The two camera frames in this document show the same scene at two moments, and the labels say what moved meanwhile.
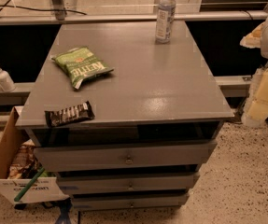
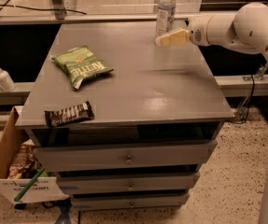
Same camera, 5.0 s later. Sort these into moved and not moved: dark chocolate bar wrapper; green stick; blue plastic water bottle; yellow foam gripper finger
Moved: yellow foam gripper finger
Not moved: green stick; dark chocolate bar wrapper; blue plastic water bottle
